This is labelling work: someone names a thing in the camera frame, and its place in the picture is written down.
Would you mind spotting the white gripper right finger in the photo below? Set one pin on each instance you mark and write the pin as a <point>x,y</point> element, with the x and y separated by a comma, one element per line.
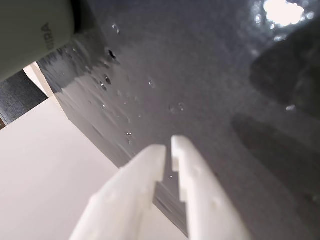
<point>205,200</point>

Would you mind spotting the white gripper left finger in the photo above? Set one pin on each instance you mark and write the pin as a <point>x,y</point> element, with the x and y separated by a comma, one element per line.
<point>125,195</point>

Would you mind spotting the black glossy mat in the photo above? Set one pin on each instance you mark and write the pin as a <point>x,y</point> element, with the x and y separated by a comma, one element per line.
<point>190,75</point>

